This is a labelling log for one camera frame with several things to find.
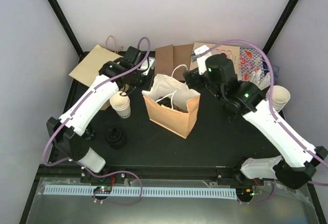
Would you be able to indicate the black cup lid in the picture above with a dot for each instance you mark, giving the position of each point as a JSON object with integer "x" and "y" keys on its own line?
{"x": 166, "y": 101}

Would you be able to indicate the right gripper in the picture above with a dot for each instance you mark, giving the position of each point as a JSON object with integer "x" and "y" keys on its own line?
{"x": 192, "y": 74}

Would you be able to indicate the yellow kraft paper bag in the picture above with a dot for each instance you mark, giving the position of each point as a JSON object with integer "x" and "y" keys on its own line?
{"x": 87, "y": 70}

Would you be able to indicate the white slotted cable duct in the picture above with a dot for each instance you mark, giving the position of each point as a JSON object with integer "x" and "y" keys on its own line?
{"x": 69, "y": 190}

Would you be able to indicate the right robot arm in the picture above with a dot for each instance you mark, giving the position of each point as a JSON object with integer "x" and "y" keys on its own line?
{"x": 298, "y": 159}

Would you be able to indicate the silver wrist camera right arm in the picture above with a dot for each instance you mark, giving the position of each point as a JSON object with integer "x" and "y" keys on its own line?
{"x": 198, "y": 59}

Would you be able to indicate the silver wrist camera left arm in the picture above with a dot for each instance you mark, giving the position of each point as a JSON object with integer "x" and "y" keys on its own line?
{"x": 147, "y": 65}

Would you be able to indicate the stack of white paper cups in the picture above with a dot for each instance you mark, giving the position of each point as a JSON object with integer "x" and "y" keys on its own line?
{"x": 120, "y": 102}

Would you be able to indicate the blue checkered paper bag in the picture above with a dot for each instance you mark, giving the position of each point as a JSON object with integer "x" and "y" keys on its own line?
{"x": 250, "y": 60}

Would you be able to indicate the stack of pulp cup carriers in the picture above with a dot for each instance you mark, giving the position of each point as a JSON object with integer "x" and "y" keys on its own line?
{"x": 105, "y": 106}

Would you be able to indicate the cup of white straws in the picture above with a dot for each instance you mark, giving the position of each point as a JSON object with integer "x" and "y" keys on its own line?
{"x": 260, "y": 81}

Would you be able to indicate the orange paper bag white handles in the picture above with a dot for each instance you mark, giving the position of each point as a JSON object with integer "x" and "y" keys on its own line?
{"x": 181, "y": 120}

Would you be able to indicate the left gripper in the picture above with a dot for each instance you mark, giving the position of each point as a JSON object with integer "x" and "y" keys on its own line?
{"x": 132, "y": 85}

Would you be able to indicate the cakes printed paper bag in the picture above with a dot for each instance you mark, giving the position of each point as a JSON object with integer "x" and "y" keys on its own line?
{"x": 232, "y": 52}

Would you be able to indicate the brown flat paper bag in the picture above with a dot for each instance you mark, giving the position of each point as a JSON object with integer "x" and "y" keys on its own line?
{"x": 169, "y": 57}

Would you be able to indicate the stack of black cup lids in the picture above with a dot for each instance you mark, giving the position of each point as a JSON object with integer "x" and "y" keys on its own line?
{"x": 116, "y": 138}

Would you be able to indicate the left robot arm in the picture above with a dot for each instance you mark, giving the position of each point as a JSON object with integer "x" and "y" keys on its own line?
{"x": 71, "y": 132}

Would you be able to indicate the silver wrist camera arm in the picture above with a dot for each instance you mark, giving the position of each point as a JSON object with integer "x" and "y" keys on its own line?
{"x": 198, "y": 59}
{"x": 147, "y": 65}

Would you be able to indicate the stack of plain paper cups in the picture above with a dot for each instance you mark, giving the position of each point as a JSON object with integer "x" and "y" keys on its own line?
{"x": 279, "y": 98}

